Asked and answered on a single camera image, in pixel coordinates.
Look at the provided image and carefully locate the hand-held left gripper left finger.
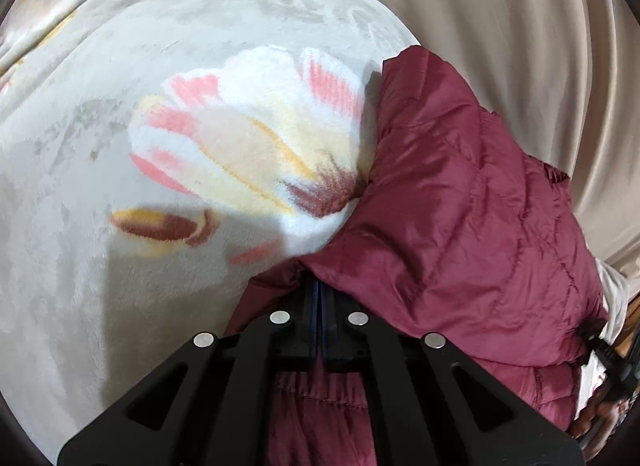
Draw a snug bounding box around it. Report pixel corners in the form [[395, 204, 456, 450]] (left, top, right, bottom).
[[57, 276, 319, 466]]

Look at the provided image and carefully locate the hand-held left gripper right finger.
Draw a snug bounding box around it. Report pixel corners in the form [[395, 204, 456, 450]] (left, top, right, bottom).
[[319, 280, 586, 466]]

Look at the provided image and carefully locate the maroon quilted puffer jacket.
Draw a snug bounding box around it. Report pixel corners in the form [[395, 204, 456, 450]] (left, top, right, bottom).
[[222, 44, 609, 466]]

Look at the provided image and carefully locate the person's right hand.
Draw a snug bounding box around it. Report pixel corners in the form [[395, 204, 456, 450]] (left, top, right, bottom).
[[570, 388, 627, 442]]

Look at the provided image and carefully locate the cream floral fleece blanket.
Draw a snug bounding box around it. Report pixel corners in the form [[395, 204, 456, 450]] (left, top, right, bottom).
[[0, 0, 422, 466]]

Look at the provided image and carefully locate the beige fabric cover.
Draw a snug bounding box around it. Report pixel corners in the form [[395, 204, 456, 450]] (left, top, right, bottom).
[[170, 0, 640, 277]]

